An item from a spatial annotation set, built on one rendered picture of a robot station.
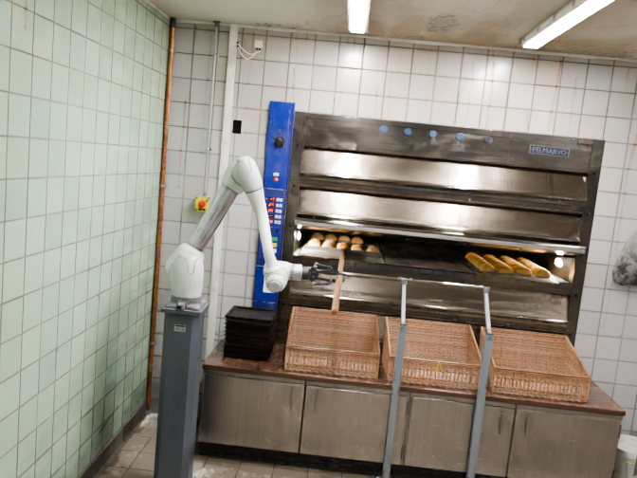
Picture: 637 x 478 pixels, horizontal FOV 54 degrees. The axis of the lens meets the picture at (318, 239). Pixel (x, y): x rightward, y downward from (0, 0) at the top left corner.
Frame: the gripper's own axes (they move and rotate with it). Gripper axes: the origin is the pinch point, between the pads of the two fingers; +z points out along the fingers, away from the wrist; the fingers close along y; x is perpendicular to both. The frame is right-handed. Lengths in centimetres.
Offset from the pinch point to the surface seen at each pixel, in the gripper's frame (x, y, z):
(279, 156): -61, -62, -46
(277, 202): -61, -33, -45
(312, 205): -64, -33, -22
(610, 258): -65, -18, 170
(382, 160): -66, -65, 20
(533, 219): -66, -38, 119
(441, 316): -65, 31, 68
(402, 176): -63, -56, 33
